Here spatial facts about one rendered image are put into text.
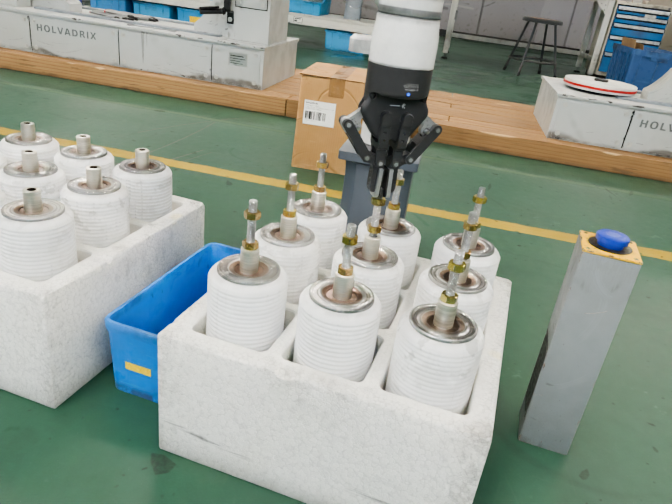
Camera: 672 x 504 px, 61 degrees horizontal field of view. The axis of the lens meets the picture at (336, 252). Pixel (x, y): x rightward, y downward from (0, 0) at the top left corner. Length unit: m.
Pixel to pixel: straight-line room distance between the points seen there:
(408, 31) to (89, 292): 0.54
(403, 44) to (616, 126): 2.04
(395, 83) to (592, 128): 2.01
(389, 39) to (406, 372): 0.36
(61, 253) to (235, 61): 1.97
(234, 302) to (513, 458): 0.46
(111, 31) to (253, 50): 0.67
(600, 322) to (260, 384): 0.44
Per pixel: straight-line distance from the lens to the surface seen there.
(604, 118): 2.62
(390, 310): 0.77
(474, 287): 0.73
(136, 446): 0.83
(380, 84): 0.67
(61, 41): 3.12
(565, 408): 0.89
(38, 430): 0.88
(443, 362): 0.62
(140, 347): 0.84
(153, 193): 1.00
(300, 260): 0.76
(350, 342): 0.64
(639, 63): 5.01
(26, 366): 0.89
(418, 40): 0.66
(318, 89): 1.85
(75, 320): 0.86
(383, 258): 0.76
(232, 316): 0.68
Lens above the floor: 0.58
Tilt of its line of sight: 25 degrees down
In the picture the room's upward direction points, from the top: 8 degrees clockwise
